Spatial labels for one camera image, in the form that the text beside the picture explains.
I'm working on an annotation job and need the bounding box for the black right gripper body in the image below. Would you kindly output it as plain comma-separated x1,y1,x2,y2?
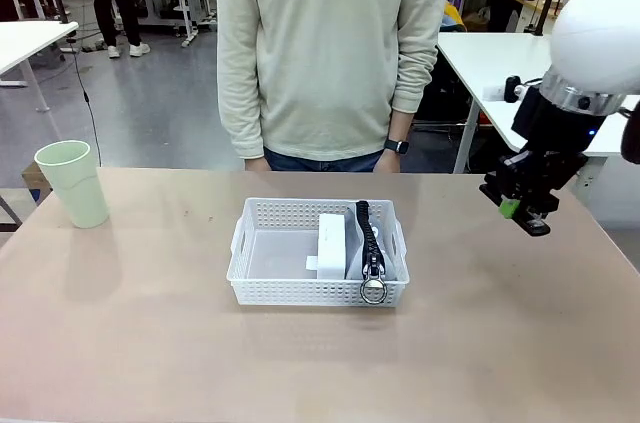
497,92,597,218

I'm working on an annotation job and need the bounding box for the white rectangular box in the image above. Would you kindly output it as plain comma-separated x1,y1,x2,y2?
315,212,350,281

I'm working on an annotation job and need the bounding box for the person's left forearm beige sleeve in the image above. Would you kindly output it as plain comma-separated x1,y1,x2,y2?
390,42,444,115

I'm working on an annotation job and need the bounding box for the person's right forearm beige sleeve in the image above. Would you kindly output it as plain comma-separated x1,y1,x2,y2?
217,42,266,160

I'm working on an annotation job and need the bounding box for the white perforated plastic basket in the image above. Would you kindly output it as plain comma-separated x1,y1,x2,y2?
226,197,411,308

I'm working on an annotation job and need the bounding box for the person's left hand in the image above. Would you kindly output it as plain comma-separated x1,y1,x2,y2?
374,110,414,174

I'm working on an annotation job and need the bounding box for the person's right hand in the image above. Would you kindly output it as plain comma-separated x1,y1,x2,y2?
243,155,274,173

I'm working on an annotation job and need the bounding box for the large white table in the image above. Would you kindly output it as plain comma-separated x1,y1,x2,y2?
435,31,640,174

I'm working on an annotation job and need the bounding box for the person in beige sweater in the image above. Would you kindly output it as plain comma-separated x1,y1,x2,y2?
216,0,448,174

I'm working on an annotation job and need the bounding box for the pale green plastic cup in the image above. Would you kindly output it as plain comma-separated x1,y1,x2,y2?
34,140,111,230

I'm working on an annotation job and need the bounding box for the brown cardboard box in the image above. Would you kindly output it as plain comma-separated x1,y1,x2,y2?
21,160,55,205

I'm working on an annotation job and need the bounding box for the white table with grey legs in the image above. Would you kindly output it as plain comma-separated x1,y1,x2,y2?
0,20,80,114

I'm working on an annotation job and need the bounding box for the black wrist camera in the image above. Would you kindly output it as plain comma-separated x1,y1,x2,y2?
503,75,544,144

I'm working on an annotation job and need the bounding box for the thin black hanging cable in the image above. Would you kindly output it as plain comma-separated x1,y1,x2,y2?
72,40,103,168

